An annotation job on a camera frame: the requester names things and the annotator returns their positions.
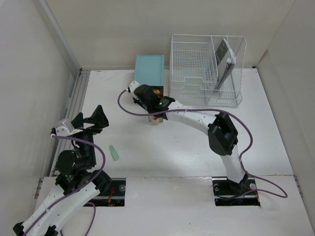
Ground teal mini drawer chest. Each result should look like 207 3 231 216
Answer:
134 55 164 98

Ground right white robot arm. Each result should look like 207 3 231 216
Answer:
128 81 248 194

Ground green chalk stick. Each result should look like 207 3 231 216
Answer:
109 145 119 161

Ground white wire desk organizer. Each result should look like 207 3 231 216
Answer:
169 34 247 107

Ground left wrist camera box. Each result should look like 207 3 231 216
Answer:
50 118 82 138

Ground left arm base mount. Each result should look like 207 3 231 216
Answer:
88 178 126 207

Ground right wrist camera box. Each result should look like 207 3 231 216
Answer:
126 80 140 93

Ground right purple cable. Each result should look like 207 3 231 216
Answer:
117 89 288 199

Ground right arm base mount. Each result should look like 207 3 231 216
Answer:
212 177 260 207

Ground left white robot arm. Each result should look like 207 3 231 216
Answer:
13 105 112 236

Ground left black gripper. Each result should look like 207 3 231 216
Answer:
71 105 108 166

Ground grey setup guide booklet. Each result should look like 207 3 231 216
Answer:
215 38 236 90

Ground aluminium frame rail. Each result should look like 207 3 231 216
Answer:
48 68 90 177

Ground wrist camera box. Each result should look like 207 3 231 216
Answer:
50 118 82 138
126 80 140 93

